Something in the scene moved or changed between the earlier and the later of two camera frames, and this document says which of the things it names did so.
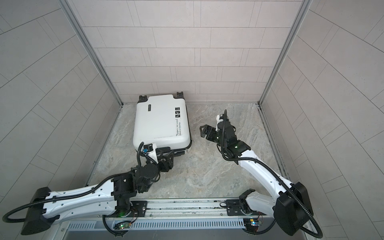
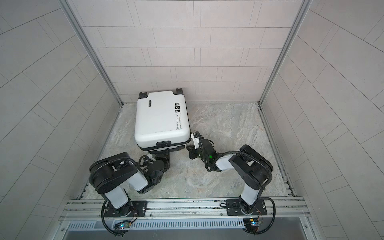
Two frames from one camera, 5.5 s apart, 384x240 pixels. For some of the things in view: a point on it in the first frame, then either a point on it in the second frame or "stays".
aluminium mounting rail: [205, 213] stays
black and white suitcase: [162, 120] stays
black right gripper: [212, 131] to [192, 152]
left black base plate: [136, 209] stays
